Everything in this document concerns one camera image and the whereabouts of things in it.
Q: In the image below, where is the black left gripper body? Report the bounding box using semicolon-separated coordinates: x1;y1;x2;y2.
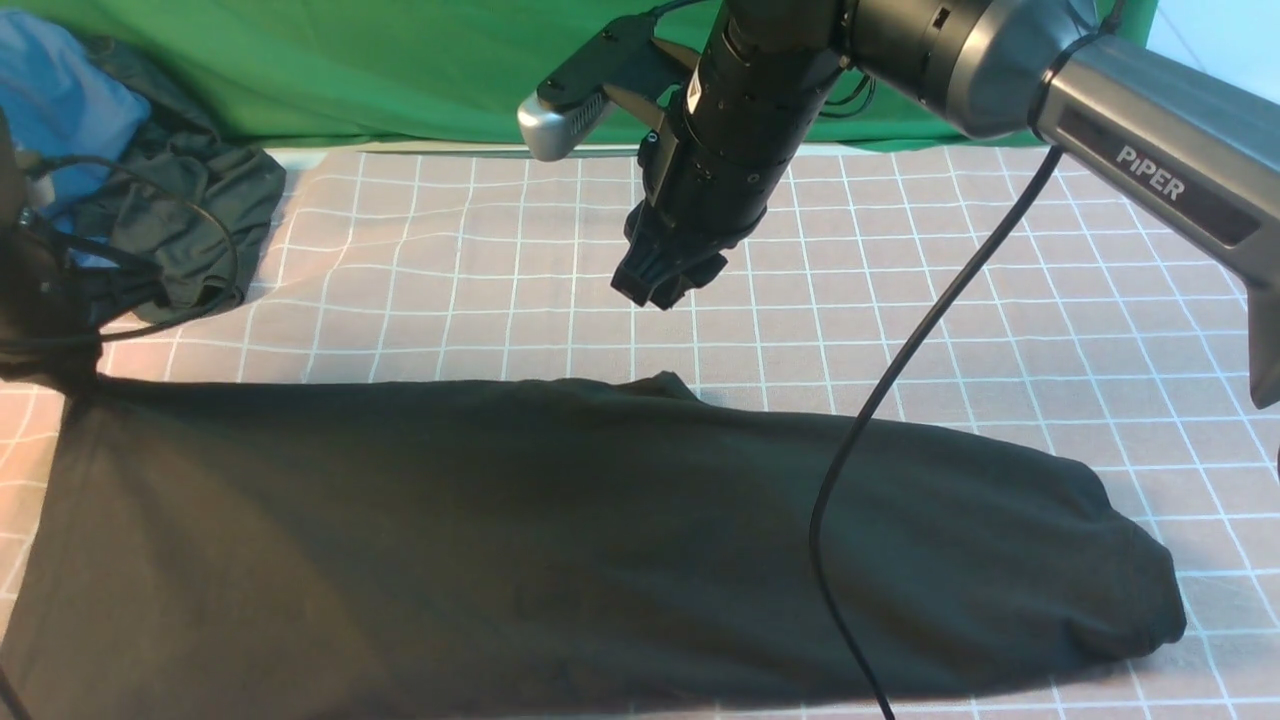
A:
1;119;165;396

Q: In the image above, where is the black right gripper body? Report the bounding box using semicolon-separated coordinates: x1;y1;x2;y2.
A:
611;100;801;310

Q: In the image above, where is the dark gray long-sleeved shirt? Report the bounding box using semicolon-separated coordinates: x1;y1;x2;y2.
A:
3;373;1187;719

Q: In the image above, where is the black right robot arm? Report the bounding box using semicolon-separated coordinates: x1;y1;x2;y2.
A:
612;1;1279;407

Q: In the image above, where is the dark green crumpled garment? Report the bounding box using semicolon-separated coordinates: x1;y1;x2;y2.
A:
72;36;285;324

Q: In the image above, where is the blue crumpled garment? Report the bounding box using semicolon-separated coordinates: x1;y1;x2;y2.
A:
0;10;154;272

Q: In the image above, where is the green backdrop cloth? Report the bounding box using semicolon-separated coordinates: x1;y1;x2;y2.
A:
3;1;1155;150

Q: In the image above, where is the pink checkered tablecloth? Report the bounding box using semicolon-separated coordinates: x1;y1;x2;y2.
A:
3;149;1277;719

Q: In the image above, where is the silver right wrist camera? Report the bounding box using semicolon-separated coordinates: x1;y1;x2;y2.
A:
517;12;701;161

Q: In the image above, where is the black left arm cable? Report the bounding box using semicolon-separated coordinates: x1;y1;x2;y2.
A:
0;155;243;720

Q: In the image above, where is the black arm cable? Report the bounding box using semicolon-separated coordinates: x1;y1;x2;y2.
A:
0;155;243;720
808;145;1066;720

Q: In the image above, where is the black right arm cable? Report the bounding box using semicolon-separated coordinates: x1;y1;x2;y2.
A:
808;145;1066;720

